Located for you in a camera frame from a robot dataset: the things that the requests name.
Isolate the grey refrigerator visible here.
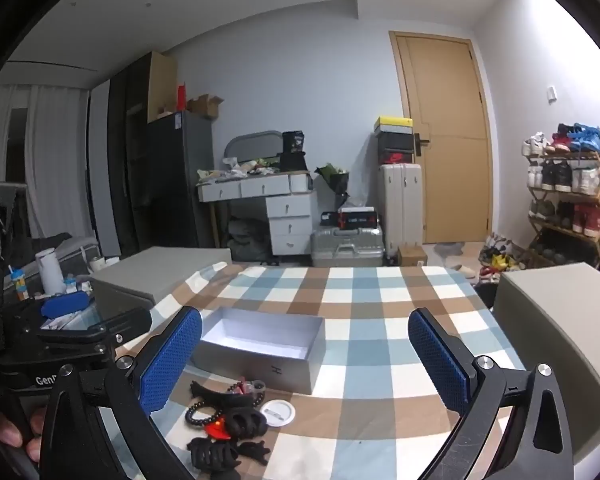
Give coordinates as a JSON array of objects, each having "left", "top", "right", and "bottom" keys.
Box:
[{"left": 147, "top": 111, "right": 216, "bottom": 249}]

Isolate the checkered blanket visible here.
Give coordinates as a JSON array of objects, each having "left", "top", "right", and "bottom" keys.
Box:
[{"left": 114, "top": 262, "right": 527, "bottom": 480}]

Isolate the shoe rack with shoes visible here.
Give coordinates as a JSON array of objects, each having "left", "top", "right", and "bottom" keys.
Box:
[{"left": 522, "top": 122, "right": 600, "bottom": 266}]

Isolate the pile of shoes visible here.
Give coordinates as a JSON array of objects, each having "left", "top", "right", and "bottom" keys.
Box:
[{"left": 477, "top": 232, "right": 530, "bottom": 282}]

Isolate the person's left hand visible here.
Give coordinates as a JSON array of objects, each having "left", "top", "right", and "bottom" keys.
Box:
[{"left": 0, "top": 405, "right": 48, "bottom": 463}]

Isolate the white curtain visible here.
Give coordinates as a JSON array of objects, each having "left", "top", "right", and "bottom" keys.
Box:
[{"left": 0, "top": 85, "right": 92, "bottom": 242}]

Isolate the desk clutter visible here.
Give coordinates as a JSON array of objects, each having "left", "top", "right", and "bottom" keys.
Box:
[{"left": 197, "top": 156, "right": 282, "bottom": 182}]

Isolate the yellow shoe box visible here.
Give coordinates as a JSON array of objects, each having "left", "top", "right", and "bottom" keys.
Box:
[{"left": 374, "top": 116, "right": 414, "bottom": 134}]

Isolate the grey rounded panel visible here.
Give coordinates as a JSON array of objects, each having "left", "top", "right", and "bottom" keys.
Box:
[{"left": 223, "top": 130, "right": 284, "bottom": 165}]

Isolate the small black hair clip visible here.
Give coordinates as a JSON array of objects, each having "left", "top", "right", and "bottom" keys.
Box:
[{"left": 232, "top": 440, "right": 272, "bottom": 466}]

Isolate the small cardboard box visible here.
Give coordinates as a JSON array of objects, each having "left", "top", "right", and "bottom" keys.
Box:
[{"left": 397, "top": 245, "right": 429, "bottom": 267}]

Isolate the white upright suitcase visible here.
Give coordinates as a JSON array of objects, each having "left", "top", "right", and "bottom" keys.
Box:
[{"left": 378, "top": 162, "right": 425, "bottom": 262}]

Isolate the white bottle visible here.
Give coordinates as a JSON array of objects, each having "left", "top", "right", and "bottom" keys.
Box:
[{"left": 34, "top": 248, "right": 66, "bottom": 295}]

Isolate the dark wardrobe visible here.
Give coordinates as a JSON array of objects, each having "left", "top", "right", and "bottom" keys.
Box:
[{"left": 107, "top": 51, "right": 178, "bottom": 257}]

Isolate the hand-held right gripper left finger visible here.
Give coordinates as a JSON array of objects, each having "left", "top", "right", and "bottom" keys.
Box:
[{"left": 39, "top": 306, "right": 203, "bottom": 480}]

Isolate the black hair claw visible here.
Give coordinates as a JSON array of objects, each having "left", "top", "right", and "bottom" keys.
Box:
[
  {"left": 187, "top": 437, "right": 241, "bottom": 473},
  {"left": 225, "top": 407, "right": 270, "bottom": 438}
]

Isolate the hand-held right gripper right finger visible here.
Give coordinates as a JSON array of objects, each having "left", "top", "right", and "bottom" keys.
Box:
[{"left": 407, "top": 307, "right": 576, "bottom": 480}]

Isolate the grey cushion block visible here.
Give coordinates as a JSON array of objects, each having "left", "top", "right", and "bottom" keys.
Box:
[
  {"left": 491, "top": 262, "right": 600, "bottom": 472},
  {"left": 89, "top": 246, "right": 233, "bottom": 307}
]

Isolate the black wrapped flower bouquet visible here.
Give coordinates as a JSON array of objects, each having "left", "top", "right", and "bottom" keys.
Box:
[{"left": 314, "top": 162, "right": 351, "bottom": 211}]

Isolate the white desk with drawers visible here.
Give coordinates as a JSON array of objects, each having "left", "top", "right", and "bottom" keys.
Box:
[{"left": 196, "top": 170, "right": 315, "bottom": 257}]

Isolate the white round badge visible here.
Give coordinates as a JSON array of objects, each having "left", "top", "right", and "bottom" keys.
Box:
[{"left": 260, "top": 399, "right": 297, "bottom": 428}]

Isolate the black bag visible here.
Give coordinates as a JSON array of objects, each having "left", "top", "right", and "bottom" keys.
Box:
[{"left": 279, "top": 131, "right": 309, "bottom": 172}]

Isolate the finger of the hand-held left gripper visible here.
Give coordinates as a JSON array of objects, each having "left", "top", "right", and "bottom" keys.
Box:
[
  {"left": 40, "top": 308, "right": 153, "bottom": 345},
  {"left": 17, "top": 292, "right": 90, "bottom": 319}
]

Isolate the wooden door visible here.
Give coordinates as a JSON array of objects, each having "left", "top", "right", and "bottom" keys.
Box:
[{"left": 389, "top": 31, "right": 494, "bottom": 247}]

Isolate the silver suitcase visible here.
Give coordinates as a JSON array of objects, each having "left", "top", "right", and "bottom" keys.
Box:
[{"left": 310, "top": 225, "right": 385, "bottom": 269}]

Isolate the red and black shoe box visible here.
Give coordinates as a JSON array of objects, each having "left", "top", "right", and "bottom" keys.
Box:
[{"left": 378, "top": 149, "right": 414, "bottom": 166}]

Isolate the dark bag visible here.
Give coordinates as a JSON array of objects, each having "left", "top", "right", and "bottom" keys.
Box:
[{"left": 228, "top": 217, "right": 272, "bottom": 262}]

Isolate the grey cardboard box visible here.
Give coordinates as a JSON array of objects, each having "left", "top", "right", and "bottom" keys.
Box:
[{"left": 190, "top": 306, "right": 327, "bottom": 396}]

